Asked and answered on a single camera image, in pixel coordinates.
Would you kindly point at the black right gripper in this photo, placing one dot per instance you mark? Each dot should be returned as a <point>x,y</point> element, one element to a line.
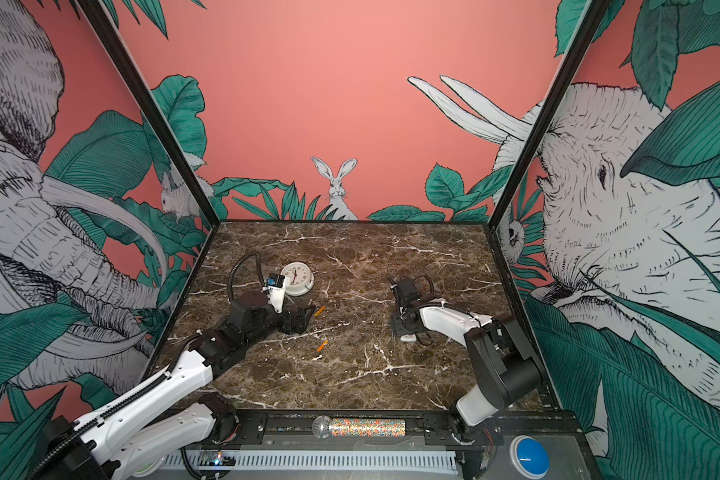
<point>399,329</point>

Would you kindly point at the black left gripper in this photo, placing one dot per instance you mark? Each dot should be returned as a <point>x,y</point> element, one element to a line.
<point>290,327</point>

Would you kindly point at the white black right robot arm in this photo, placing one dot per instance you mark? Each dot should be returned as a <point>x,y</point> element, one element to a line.
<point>505,364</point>

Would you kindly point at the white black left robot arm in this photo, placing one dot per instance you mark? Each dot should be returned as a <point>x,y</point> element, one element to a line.
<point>129,433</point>

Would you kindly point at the white round alarm clock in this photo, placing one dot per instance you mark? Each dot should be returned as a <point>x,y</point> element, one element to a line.
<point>299,279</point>

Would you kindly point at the glitter tube with ball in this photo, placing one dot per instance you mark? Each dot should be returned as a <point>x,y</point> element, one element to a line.
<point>325,427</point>

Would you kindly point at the small green circuit board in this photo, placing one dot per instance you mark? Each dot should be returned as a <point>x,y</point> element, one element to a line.
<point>216,460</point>

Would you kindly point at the blue push button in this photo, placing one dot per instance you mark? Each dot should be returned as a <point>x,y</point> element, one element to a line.
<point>529,457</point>

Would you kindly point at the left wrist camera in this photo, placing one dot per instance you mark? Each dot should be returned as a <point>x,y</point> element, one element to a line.
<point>276,285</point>

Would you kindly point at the white slotted cable duct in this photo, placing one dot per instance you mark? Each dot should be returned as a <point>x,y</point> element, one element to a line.
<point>441,462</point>

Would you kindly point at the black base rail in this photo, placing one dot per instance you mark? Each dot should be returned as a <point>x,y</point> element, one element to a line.
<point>436,427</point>

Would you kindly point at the black right frame post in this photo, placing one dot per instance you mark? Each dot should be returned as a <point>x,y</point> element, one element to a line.
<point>585,31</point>

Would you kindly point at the black frame post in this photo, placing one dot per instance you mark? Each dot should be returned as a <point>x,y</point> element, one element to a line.
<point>585,31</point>
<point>99,19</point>

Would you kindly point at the black left frame post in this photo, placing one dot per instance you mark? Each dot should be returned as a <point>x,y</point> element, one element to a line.
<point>99,19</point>

